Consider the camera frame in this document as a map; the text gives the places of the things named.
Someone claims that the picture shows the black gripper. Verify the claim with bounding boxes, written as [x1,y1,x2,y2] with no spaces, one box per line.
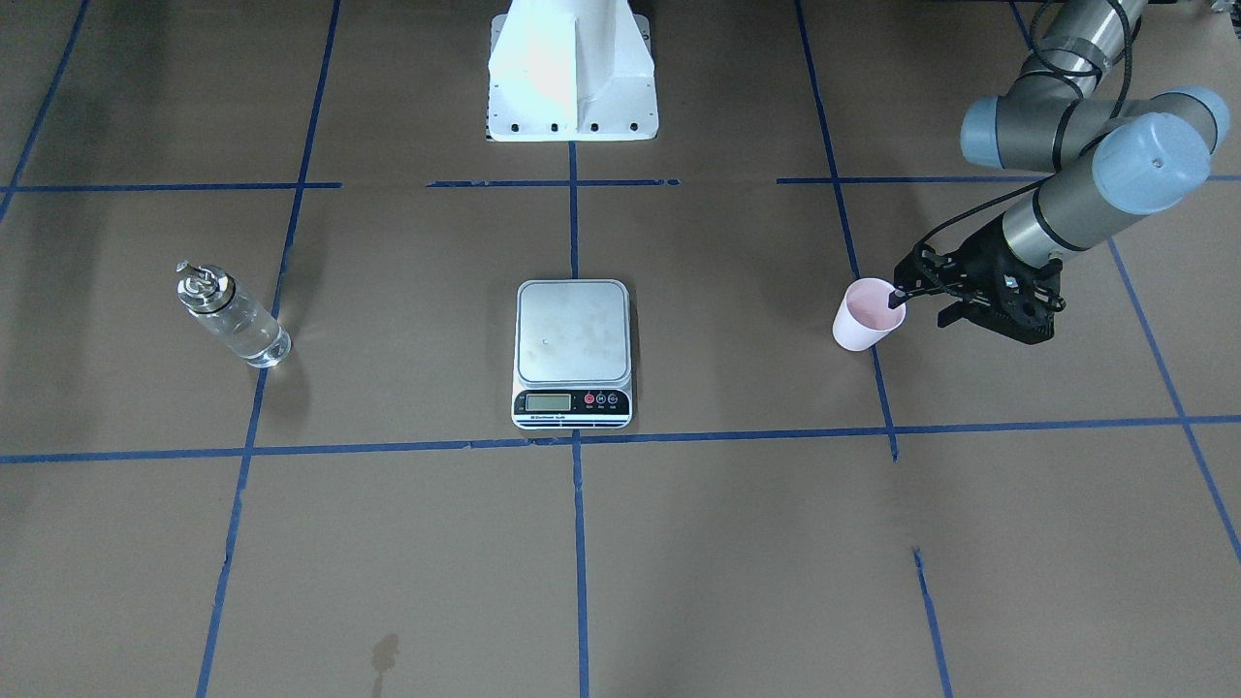
[889,217,1066,345]

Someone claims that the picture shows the pink plastic cup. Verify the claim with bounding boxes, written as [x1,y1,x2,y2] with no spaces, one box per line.
[831,277,906,351]

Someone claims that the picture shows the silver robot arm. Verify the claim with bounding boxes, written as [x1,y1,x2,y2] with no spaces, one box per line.
[886,1,1231,345]

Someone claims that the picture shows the digital kitchen scale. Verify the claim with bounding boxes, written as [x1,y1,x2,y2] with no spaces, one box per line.
[511,279,635,431]

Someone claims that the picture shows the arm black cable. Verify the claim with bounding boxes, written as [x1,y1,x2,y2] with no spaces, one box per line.
[915,0,1150,255]

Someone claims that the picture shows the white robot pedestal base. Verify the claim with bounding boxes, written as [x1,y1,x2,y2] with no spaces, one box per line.
[485,1,660,143]

